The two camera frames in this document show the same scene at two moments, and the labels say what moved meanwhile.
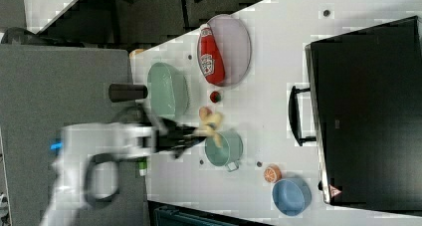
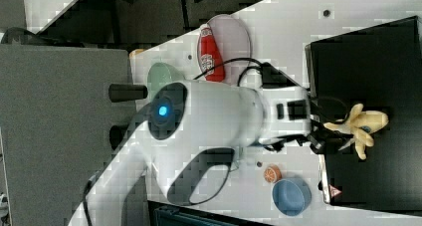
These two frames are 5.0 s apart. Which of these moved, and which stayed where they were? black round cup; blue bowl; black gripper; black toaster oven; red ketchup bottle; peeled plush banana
Moved: black gripper; peeled plush banana
Stayed: red ketchup bottle; black toaster oven; blue bowl; black round cup
